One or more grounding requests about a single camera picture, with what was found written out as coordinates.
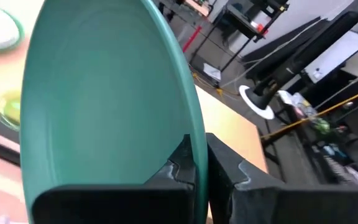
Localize black stand with white base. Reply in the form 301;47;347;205
239;12;357;121

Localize white paper sheet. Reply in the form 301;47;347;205
203;63;223;82

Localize black metal table frame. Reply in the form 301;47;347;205
188;0;291;74

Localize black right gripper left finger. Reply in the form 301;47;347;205
31;133;197;224

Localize yellow strip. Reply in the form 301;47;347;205
259;84;358;141

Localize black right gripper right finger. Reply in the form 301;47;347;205
206;133;358;224

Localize white board panel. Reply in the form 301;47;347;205
303;30;358;84

